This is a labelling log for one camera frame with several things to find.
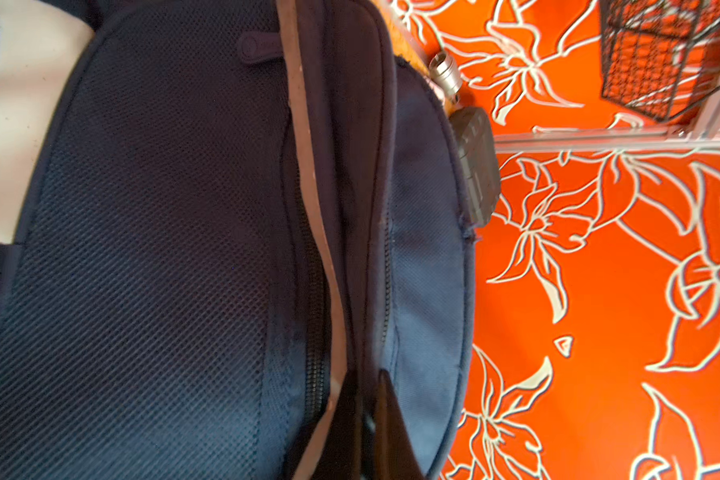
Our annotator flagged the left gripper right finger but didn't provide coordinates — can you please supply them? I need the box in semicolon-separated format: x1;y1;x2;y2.
373;370;425;480

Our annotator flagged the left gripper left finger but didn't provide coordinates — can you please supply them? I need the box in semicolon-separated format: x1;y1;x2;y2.
312;371;363;480

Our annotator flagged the navy blue student backpack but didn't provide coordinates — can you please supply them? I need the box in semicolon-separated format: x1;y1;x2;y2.
0;1;479;479

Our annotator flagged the black hard case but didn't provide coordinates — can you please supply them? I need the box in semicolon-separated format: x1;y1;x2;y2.
449;106;501;228

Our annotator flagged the small silver metal cylinder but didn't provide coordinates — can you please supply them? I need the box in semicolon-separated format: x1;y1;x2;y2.
428;50;463;103

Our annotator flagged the black wire wall basket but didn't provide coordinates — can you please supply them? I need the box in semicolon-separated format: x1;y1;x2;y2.
598;1;720;123

